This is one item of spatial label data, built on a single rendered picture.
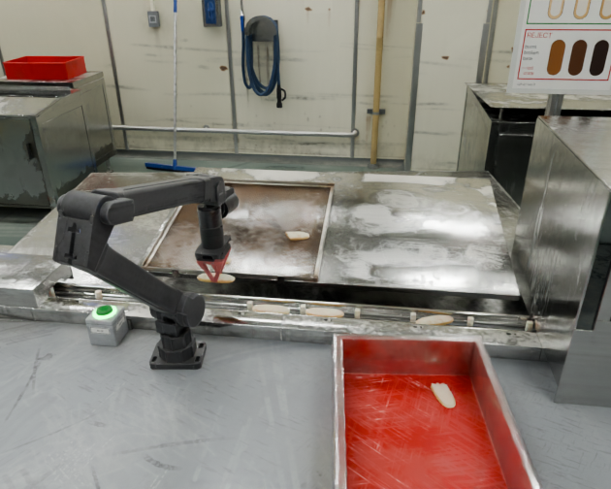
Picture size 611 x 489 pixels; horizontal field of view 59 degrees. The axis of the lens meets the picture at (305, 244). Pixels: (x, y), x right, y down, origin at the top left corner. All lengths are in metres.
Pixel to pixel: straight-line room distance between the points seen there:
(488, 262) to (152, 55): 4.22
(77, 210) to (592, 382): 1.05
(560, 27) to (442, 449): 1.33
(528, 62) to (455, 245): 0.65
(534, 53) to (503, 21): 3.03
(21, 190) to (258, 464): 3.40
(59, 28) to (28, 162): 1.89
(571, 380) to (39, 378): 1.16
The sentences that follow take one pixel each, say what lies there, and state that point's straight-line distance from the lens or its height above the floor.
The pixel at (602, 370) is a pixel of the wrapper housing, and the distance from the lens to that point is 1.27.
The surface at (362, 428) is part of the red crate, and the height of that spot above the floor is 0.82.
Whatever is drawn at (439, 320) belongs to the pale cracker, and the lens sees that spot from 1.40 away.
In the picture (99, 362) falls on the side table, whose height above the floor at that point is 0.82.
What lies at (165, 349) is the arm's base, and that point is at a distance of 1.30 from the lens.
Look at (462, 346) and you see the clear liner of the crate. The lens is 1.25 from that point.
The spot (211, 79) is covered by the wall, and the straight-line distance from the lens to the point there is 5.17.
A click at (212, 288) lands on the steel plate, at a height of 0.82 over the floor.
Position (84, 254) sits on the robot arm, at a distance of 0.97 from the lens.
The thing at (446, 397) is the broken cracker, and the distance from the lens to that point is 1.23.
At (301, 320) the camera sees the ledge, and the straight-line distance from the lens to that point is 1.36.
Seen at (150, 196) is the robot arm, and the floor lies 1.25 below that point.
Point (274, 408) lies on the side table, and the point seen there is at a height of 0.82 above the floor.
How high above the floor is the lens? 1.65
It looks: 27 degrees down
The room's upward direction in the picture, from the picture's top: straight up
